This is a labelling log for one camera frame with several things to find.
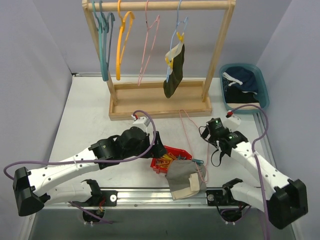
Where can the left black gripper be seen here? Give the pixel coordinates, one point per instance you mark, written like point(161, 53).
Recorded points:
point(157, 144)

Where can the grey underwear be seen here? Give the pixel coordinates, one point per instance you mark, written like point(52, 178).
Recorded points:
point(186, 179)

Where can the teal clip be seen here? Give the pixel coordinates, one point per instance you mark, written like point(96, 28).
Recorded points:
point(198, 161)

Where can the pink wire hanger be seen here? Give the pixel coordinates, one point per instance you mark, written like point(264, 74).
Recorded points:
point(149, 43)
point(190, 140)

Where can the light blue wire hanger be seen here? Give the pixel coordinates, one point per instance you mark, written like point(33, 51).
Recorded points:
point(180, 26)

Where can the dark olive underwear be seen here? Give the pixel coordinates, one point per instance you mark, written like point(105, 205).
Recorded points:
point(176, 74)

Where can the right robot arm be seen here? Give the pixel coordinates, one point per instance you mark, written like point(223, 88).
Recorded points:
point(282, 199)

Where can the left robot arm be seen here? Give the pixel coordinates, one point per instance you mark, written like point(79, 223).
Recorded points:
point(35, 188)

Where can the wooden hanger rack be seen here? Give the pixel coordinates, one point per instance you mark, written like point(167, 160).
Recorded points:
point(192, 95)

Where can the teal plastic hanger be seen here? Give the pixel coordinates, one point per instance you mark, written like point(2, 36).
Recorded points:
point(100, 30)

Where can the black underwear in basin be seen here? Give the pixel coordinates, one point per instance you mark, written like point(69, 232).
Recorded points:
point(235, 97)

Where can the orange plastic hanger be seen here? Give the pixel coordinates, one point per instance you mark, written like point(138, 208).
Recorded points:
point(122, 42)

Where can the blue-grey plastic hanger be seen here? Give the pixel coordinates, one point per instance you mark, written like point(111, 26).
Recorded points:
point(108, 26)

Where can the pile of coloured clips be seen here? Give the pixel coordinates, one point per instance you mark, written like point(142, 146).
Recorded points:
point(166, 160)

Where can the red plastic bin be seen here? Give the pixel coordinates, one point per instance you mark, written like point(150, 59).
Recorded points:
point(174, 151)

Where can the lower yellow clip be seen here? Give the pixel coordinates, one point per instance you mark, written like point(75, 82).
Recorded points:
point(169, 62)

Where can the yellow clip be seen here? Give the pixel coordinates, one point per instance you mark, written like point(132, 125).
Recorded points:
point(180, 37)
point(169, 62)

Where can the teal plastic basin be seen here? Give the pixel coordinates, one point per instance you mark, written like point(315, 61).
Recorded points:
point(262, 96)

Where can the upper yellow clip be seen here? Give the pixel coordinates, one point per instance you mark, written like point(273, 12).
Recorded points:
point(180, 37)

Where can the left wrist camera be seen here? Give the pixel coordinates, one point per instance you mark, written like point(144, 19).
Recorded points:
point(141, 122)

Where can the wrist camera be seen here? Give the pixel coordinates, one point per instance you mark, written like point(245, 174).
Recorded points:
point(141, 122)
point(232, 121)

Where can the aluminium rail base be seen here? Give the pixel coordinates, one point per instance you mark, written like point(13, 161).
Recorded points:
point(160, 197)

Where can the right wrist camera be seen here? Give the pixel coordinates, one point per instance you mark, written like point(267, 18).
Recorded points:
point(232, 121)

